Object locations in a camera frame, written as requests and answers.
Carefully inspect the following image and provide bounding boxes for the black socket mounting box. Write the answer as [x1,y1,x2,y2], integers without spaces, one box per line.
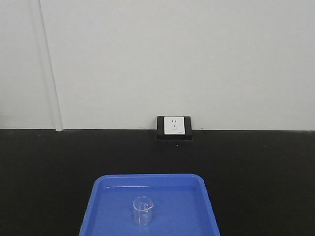
[157,116,192,141]

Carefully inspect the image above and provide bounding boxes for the white wall power socket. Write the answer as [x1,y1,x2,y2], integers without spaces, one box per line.
[164,117,185,135]

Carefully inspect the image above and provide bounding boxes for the small clear glass beaker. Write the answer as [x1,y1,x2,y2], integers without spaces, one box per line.
[133,196,155,226]

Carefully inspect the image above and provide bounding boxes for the blue plastic tray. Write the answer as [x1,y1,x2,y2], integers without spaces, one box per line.
[79,174,220,236]

